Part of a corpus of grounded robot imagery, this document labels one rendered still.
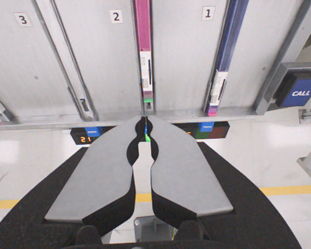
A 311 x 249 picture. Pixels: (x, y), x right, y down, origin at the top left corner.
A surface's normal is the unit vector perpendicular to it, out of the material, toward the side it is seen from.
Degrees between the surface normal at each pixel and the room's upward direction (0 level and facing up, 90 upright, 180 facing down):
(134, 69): 48
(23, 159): 0
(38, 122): 42
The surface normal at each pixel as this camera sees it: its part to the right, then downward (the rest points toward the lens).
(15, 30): 0.04, 0.71
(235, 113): -0.02, -0.71
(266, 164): 0.01, -0.05
